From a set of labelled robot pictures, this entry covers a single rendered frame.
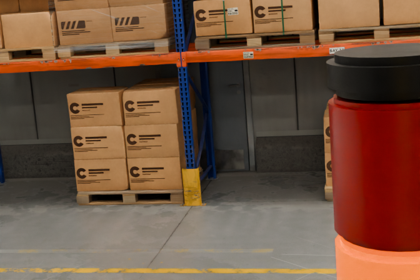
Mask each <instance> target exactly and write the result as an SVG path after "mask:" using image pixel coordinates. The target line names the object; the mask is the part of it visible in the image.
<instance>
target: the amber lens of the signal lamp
mask: <svg viewBox="0 0 420 280"><path fill-rule="evenodd" d="M335 245H336V270H337V280H420V251H413V252H393V251H379V250H375V249H368V248H365V247H361V246H357V245H354V244H352V243H350V242H348V241H346V240H345V239H344V238H343V237H342V236H340V235H338V236H337V237H336V239H335Z"/></svg>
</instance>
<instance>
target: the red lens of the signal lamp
mask: <svg viewBox="0 0 420 280"><path fill-rule="evenodd" d="M328 104H329V130H330V143H331V168H332V193H333V206H334V230H335V231H336V232H337V233H338V234H339V235H340V236H342V237H343V238H344V239H345V240H346V241H348V242H350V243H352V244H354V245H357V246H361V247H363V248H368V249H375V250H379V251H393V252H413V251H420V99H415V100H405V101H361V100H355V99H346V98H343V97H339V96H337V95H336V94H334V95H333V97H332V98H331V99H330V100H329V101H328Z"/></svg>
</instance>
